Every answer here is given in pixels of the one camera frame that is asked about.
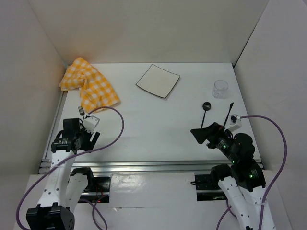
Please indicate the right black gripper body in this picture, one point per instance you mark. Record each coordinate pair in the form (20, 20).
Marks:
(221, 140)

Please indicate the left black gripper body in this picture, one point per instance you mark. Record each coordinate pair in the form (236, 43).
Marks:
(85, 137)

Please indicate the black fork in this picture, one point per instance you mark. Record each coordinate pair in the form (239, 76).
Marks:
(81, 112)

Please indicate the black spoon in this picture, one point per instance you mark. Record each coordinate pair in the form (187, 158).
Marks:
(206, 107)

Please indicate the black knife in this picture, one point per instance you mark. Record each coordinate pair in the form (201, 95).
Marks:
(230, 108)

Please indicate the yellow white checkered cloth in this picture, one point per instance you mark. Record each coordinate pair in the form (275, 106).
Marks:
(95, 90)

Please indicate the clear glass cup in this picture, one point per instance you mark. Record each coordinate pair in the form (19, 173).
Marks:
(220, 89)

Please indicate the white square plate black rim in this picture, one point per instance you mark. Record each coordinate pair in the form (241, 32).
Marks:
(157, 81)

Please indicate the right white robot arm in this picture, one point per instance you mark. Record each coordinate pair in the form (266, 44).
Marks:
(243, 182)

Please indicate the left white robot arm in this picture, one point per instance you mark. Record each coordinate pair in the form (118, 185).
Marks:
(64, 186)

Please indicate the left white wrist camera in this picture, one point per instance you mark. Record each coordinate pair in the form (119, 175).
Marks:
(90, 123)

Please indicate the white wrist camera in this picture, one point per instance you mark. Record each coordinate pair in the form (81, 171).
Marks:
(90, 123)
(234, 123)

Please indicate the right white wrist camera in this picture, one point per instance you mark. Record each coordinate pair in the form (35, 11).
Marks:
(234, 123)

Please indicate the aluminium front rail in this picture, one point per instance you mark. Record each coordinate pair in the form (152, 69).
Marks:
(109, 167)

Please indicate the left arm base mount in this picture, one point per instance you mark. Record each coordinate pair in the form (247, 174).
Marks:
(98, 191)

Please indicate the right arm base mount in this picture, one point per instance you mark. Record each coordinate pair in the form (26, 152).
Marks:
(206, 190)

